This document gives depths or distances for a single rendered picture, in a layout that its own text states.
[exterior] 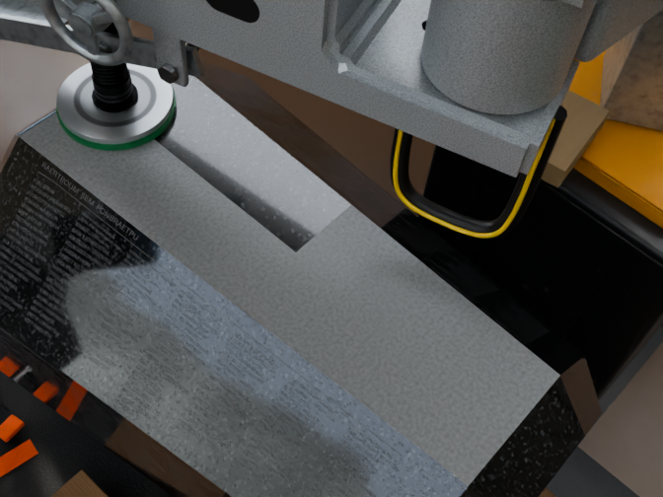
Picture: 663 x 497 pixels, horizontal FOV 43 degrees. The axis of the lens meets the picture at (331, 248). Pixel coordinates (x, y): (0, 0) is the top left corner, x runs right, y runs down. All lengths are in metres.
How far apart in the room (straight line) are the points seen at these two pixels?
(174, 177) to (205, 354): 0.33
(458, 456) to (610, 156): 0.74
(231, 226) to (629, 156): 0.81
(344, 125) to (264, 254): 1.37
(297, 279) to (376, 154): 1.32
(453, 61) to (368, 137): 1.69
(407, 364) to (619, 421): 1.11
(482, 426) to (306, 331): 0.31
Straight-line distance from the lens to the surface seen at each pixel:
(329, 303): 1.39
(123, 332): 1.52
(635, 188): 1.74
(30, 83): 2.97
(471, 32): 1.02
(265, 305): 1.39
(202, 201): 1.51
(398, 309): 1.40
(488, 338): 1.40
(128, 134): 1.59
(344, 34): 1.14
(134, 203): 1.52
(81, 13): 1.26
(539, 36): 1.01
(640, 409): 2.41
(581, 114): 1.76
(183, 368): 1.46
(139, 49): 1.41
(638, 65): 1.74
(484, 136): 1.10
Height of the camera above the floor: 2.02
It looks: 55 degrees down
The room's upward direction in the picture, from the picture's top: 6 degrees clockwise
